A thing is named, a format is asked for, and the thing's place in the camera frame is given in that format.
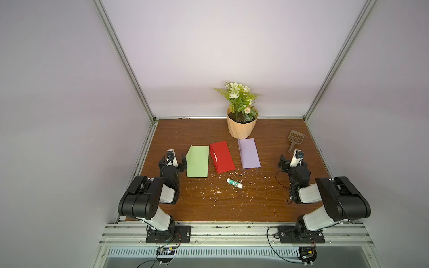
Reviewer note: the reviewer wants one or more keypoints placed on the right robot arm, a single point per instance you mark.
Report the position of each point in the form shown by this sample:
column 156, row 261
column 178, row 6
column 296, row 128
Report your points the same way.
column 341, row 201

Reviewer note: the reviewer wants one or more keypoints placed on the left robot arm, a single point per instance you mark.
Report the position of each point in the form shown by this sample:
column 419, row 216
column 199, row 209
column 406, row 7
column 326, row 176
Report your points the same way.
column 142, row 197

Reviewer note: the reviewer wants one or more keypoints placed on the green envelope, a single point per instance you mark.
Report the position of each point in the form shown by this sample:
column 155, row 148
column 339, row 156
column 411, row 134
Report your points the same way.
column 197, row 161

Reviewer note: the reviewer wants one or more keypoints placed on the red envelope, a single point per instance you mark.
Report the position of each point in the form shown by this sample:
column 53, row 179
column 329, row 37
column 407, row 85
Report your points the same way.
column 221, row 157

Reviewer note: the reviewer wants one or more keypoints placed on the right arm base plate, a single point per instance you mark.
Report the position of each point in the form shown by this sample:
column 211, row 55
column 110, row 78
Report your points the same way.
column 290, row 234

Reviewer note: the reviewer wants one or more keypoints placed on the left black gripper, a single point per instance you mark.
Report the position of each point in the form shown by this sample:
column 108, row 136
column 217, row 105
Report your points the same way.
column 171, row 166

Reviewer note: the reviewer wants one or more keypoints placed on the brown plastic scoop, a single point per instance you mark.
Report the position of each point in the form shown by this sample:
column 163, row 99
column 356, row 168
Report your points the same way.
column 295, row 138

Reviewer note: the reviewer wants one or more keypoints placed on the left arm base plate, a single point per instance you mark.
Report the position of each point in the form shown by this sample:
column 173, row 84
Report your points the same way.
column 179, row 234

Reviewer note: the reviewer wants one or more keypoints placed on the purple envelope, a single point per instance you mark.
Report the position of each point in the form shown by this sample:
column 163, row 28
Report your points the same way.
column 249, row 154

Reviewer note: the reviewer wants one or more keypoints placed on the artificial flower plant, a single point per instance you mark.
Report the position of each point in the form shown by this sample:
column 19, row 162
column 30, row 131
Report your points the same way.
column 241, row 99

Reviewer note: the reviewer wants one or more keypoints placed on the beige flower pot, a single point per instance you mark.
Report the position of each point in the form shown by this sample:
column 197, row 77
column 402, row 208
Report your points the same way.
column 238, row 130

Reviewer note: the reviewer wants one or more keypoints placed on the white green glue stick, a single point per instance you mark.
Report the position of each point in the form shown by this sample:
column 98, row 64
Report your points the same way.
column 234, row 183

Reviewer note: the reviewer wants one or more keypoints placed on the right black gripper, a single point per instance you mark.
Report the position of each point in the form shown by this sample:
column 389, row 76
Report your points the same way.
column 294, row 168

